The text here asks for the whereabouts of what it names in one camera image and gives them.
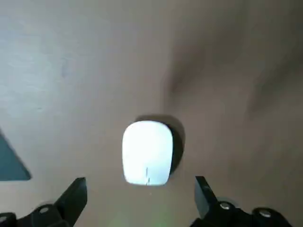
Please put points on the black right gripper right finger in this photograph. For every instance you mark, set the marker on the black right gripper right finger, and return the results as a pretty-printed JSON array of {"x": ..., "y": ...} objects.
[{"x": 213, "y": 210}]

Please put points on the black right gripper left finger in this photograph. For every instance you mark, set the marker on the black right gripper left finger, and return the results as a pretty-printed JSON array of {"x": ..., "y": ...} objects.
[{"x": 59, "y": 210}]

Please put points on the white computer mouse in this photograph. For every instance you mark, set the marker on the white computer mouse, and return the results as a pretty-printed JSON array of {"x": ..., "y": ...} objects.
[{"x": 146, "y": 153}]

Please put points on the black mouse pad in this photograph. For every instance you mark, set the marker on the black mouse pad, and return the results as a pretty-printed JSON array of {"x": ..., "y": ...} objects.
[{"x": 9, "y": 165}]

